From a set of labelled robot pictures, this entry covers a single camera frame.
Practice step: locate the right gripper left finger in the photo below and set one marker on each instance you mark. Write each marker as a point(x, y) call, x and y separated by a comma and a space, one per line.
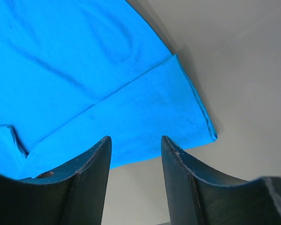
point(70, 194)

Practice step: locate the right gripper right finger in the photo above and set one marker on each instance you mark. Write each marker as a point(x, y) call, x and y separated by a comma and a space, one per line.
point(198, 194)

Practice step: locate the blue t shirt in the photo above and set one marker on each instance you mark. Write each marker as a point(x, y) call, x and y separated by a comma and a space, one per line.
point(74, 71)

